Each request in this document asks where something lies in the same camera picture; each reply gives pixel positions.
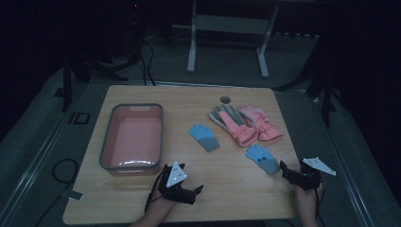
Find person's left hand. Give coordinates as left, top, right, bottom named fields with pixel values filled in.
left=147, top=192, right=178, bottom=218

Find grey tape piece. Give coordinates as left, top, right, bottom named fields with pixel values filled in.
left=67, top=189, right=84, bottom=202

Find black looped floor cable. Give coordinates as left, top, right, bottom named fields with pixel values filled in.
left=51, top=158, right=79, bottom=185

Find person's right hand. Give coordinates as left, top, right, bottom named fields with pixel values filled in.
left=294, top=183, right=325, bottom=219

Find pink padded glove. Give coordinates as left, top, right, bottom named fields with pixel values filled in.
left=237, top=105, right=285, bottom=142

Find pink basin with grey rim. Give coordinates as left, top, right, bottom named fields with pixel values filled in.
left=98, top=102, right=165, bottom=177

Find left hand-held gripper cable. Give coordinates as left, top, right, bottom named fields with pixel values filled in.
left=144, top=165, right=169, bottom=214

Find white metal desk frame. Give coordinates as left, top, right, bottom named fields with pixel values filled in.
left=171, top=0, right=280, bottom=79

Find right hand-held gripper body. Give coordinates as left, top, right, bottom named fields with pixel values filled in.
left=292, top=156, right=337, bottom=192

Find blue knit glove with dots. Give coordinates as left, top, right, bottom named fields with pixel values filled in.
left=245, top=144, right=281, bottom=176

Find right hand-held gripper cable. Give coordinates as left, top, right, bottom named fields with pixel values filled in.
left=314, top=182, right=326, bottom=227

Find plain blue knit glove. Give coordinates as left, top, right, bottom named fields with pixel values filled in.
left=188, top=123, right=221, bottom=152

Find black tripod stand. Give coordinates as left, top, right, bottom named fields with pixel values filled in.
left=271, top=18, right=344, bottom=128
left=53, top=0, right=142, bottom=114

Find pink glove with grey palm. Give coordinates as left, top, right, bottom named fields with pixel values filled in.
left=208, top=104, right=260, bottom=148

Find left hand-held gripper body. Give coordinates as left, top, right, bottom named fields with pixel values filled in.
left=157, top=161, right=194, bottom=203

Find hand-held gripper cable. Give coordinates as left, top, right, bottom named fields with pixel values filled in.
left=314, top=182, right=326, bottom=227
left=144, top=165, right=169, bottom=214

